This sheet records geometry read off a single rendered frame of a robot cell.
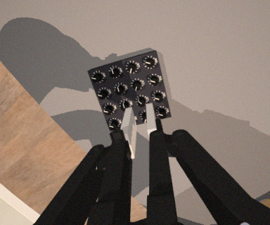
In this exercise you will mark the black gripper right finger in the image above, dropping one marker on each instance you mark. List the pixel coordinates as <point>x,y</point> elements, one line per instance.
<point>227,201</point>

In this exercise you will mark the dark grey knob box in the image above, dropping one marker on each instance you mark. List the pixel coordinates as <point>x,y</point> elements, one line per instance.
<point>118,87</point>

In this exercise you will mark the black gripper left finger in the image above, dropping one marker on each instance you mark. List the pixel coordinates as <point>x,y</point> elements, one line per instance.
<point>110,183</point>

